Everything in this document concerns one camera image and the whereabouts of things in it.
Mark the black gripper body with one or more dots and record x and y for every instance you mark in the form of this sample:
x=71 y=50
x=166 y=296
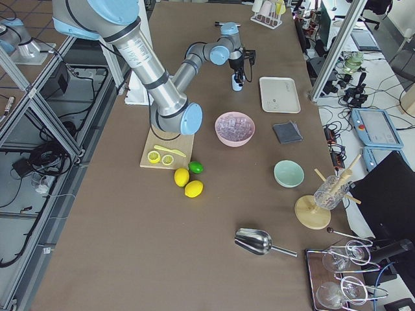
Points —
x=235 y=63

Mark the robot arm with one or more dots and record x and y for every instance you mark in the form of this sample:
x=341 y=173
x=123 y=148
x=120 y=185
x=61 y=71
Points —
x=118 y=23

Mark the light blue plastic cup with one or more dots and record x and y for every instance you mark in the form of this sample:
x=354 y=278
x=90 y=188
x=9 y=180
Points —
x=235 y=85

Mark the pink ice bowl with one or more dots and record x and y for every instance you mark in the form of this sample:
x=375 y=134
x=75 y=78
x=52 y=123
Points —
x=234 y=128

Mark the pink plastic cup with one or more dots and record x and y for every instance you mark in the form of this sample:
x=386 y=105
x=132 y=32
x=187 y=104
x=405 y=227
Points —
x=265 y=8

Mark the yellow plastic cup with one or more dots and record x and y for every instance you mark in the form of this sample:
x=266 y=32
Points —
x=280 y=7

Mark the textured glass cup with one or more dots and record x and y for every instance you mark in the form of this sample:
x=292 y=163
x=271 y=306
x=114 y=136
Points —
x=330 y=193

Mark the wooden cup tree stand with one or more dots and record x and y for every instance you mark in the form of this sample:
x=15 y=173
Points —
x=314 y=211

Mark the metal ice scoop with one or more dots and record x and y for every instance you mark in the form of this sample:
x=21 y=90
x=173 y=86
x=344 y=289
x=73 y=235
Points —
x=258 y=242

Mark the cream rabbit tray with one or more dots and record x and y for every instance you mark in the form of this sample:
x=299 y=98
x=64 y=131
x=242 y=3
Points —
x=279 y=95

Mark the metal muddler with black tip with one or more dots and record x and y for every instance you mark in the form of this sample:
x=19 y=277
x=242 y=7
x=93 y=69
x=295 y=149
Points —
x=218 y=23

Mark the grey folded cloth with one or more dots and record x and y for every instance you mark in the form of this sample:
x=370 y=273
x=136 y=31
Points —
x=287 y=132

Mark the green lime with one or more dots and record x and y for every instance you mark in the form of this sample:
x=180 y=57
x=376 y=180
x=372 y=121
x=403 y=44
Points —
x=196 y=167

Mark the yellow plastic knife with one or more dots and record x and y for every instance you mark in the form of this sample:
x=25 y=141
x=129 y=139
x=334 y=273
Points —
x=173 y=151

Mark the wooden cutting board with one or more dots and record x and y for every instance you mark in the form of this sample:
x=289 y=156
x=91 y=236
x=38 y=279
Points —
x=170 y=140

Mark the green bowl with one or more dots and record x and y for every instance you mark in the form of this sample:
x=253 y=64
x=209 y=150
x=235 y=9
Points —
x=288 y=173

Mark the lemon half slice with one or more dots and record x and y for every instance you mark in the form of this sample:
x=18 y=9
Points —
x=153 y=157
x=167 y=159

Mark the yellow lemon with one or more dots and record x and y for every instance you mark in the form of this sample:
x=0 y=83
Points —
x=181 y=177
x=193 y=189

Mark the blue teach pendant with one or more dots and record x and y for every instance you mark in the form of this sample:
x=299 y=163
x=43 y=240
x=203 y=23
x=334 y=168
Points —
x=374 y=155
x=375 y=128

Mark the wine glass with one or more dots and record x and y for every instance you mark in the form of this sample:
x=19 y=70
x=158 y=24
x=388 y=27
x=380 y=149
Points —
x=349 y=258
x=349 y=291

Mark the black tray with glasses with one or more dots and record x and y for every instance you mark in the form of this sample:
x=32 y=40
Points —
x=317 y=275

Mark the white wire cup rack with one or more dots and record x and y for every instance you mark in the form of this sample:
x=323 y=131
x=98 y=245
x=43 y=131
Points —
x=273 y=21

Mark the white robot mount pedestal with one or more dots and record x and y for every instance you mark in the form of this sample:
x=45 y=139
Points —
x=136 y=93

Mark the aluminium frame post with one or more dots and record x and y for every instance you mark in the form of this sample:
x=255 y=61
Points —
x=353 y=14

